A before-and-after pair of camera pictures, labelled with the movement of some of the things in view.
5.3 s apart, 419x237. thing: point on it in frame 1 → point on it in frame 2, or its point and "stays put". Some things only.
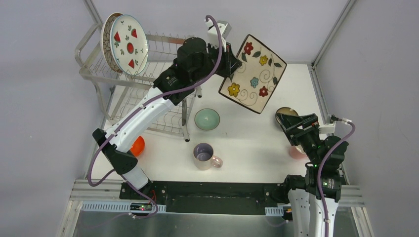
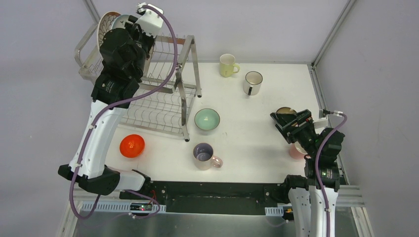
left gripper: (227, 61) → (138, 29)
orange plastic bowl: (138, 146) stays put
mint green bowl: (207, 119) stays put
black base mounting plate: (243, 197) stays put
